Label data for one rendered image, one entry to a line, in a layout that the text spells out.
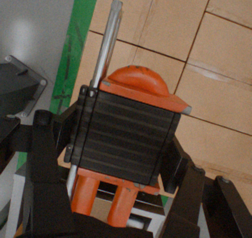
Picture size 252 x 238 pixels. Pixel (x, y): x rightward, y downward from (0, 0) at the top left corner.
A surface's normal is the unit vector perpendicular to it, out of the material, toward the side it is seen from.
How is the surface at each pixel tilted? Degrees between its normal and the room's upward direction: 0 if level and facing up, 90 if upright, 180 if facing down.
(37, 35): 0
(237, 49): 0
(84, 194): 0
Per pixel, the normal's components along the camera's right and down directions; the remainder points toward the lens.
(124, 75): -0.14, -0.18
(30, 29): -0.01, 0.25
